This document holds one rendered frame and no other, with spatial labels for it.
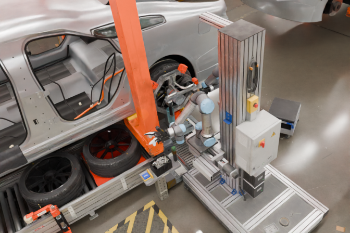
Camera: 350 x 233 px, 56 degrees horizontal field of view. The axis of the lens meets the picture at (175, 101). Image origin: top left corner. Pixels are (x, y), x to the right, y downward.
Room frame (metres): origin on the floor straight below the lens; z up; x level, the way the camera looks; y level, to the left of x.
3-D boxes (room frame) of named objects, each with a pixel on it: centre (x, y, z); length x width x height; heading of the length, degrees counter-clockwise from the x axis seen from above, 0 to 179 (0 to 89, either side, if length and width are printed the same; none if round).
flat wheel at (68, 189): (2.38, 1.46, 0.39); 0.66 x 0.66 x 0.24
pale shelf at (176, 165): (2.28, 0.26, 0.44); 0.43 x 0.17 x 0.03; 118
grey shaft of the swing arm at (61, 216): (1.93, 1.32, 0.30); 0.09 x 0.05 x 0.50; 118
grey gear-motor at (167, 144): (2.84, 0.25, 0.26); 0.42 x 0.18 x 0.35; 28
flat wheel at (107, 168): (2.72, 0.81, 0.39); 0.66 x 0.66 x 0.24
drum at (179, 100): (3.00, -0.02, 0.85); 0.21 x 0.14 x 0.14; 28
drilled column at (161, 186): (2.26, 0.29, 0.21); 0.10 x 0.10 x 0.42; 28
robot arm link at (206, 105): (2.12, -0.25, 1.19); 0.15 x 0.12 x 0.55; 16
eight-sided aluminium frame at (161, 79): (3.06, 0.02, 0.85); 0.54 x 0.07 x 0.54; 118
